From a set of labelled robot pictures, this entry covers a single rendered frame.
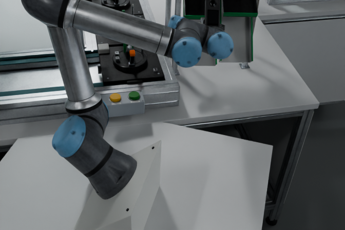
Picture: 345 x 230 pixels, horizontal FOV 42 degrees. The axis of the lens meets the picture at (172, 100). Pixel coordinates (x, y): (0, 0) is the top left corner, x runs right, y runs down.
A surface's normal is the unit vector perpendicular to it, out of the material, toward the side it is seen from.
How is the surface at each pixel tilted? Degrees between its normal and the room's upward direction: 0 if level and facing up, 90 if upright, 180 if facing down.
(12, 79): 0
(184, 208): 0
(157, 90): 90
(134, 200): 45
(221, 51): 67
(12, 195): 0
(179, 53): 77
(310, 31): 90
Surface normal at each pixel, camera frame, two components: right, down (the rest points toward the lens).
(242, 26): 0.06, -0.08
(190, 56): -0.02, 0.46
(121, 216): -0.65, -0.68
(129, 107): 0.21, 0.63
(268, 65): 0.04, -0.77
